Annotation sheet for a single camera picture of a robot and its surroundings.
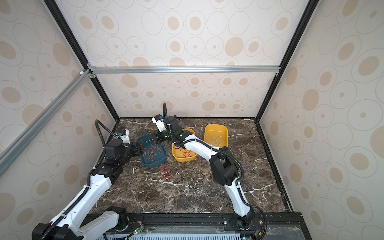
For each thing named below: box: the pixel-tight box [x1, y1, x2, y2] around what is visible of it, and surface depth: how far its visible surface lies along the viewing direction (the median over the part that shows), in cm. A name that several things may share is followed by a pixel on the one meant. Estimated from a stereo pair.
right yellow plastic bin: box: [204, 124, 229, 149], surface depth 110 cm
